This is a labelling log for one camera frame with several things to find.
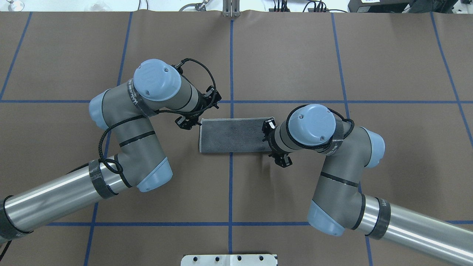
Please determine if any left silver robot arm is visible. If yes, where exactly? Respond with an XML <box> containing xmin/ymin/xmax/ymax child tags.
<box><xmin>1</xmin><ymin>58</ymin><xmax>221</xmax><ymax>244</ymax></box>

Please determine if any white mounting plate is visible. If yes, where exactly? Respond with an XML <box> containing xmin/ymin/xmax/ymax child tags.
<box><xmin>180</xmin><ymin>254</ymin><xmax>279</xmax><ymax>266</ymax></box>

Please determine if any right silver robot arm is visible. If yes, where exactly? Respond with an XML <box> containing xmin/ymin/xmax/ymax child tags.
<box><xmin>262</xmin><ymin>104</ymin><xmax>472</xmax><ymax>266</ymax></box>

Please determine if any aluminium frame post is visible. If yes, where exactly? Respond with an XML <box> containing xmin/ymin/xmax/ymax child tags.
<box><xmin>222</xmin><ymin>0</ymin><xmax>241</xmax><ymax>18</ymax></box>

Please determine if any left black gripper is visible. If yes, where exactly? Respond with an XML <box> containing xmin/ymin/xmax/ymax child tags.
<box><xmin>175</xmin><ymin>86</ymin><xmax>221</xmax><ymax>130</ymax></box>

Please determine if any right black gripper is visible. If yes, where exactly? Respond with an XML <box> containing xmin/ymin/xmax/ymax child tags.
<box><xmin>262</xmin><ymin>117</ymin><xmax>293</xmax><ymax>168</ymax></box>

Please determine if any pink and grey towel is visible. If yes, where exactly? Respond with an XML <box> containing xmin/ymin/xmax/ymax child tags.
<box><xmin>199</xmin><ymin>117</ymin><xmax>271</xmax><ymax>153</ymax></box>

